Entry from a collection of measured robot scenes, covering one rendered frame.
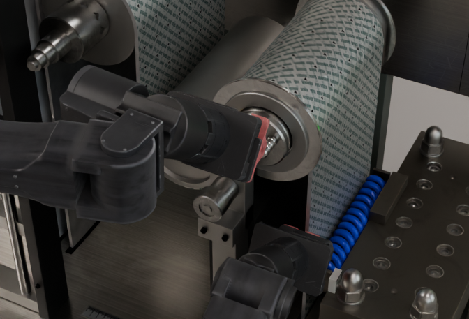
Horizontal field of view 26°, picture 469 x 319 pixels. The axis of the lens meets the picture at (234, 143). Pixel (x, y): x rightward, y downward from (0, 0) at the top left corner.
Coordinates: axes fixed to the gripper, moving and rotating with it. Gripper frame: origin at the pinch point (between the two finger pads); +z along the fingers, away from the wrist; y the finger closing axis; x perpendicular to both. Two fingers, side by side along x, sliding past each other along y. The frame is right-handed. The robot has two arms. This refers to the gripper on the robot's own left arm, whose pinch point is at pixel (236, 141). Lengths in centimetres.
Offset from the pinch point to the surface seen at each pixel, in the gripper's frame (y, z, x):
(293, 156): 2.0, 14.5, -0.1
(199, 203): -6.6, 11.3, -8.9
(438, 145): 12, 51, 7
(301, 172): 3.0, 16.5, -1.8
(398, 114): -36, 224, 16
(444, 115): -22, 229, 20
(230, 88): -6.6, 10.4, 5.3
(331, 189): 4.0, 27.9, -3.3
